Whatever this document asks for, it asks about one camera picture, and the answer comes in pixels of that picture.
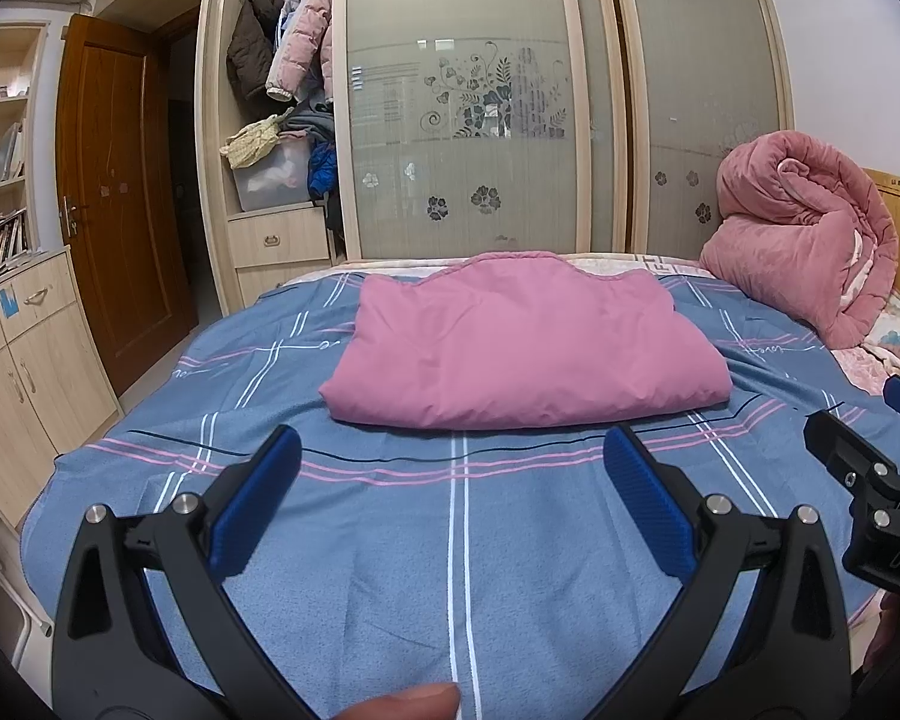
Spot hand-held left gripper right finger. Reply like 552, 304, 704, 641
602, 424, 852, 720

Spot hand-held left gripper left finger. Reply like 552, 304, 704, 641
51, 424, 312, 720

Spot pink white striped duvet cover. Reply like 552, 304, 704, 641
319, 251, 734, 432

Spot grey folded clothes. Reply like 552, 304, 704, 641
281, 86, 336, 143

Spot person's left hand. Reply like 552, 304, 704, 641
336, 681, 464, 720

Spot blue plaid bedsheet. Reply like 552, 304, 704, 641
19, 270, 900, 720

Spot pink rolled quilt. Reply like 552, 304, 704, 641
699, 131, 900, 350

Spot wardrobe drawer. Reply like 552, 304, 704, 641
234, 261, 338, 316
227, 206, 332, 269

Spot light wood cabinet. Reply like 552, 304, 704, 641
0, 247, 125, 533

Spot clear plastic storage box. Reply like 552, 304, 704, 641
232, 139, 316, 212

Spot brown wooden door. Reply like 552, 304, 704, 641
55, 13, 200, 398

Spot blue garment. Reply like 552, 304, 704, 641
307, 141, 338, 200

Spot beige crumpled cloth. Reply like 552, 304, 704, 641
220, 114, 295, 170

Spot light wood wardrobe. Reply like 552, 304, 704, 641
195, 0, 796, 316

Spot frosted floral sliding door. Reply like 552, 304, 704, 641
604, 0, 796, 260
332, 0, 616, 260

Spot leaning books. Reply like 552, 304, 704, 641
0, 120, 28, 181

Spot brown hanging jacket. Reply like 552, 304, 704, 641
226, 0, 286, 102

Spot light wood bookshelf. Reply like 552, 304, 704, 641
0, 21, 50, 286

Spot pink hanging puffer jacket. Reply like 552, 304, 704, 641
265, 0, 335, 102

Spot lavender hanging garment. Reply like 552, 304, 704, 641
272, 0, 305, 53

